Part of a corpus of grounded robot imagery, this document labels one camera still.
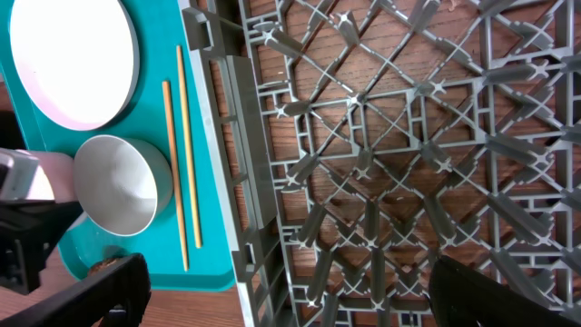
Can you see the left wooden chopstick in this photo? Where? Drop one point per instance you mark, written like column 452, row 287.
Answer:
column 176, row 180

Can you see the white round plate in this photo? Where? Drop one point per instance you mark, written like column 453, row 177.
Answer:
column 77, row 60

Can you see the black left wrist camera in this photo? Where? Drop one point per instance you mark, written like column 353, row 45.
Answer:
column 17, row 174

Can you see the brown food scrap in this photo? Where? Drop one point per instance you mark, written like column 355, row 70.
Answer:
column 97, row 267

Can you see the right wooden chopstick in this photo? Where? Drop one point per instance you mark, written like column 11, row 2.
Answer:
column 189, row 153

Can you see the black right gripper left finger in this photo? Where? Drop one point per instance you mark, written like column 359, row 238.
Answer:
column 117, row 295

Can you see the wooden chopstick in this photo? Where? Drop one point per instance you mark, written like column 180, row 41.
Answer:
column 189, row 153
column 176, row 180

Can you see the beige bowl with crumbs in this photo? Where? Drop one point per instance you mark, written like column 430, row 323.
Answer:
column 53, row 178

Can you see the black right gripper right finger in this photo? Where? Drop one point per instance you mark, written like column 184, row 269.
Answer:
column 460, row 296

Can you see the grey dishwasher rack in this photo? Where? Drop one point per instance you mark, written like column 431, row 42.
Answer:
column 355, row 142

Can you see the grey empty bowl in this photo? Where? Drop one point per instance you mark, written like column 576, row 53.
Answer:
column 122, row 184

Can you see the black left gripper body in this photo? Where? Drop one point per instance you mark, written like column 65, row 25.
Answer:
column 30, row 230

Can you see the teal plastic tray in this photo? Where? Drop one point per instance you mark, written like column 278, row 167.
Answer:
column 159, row 31

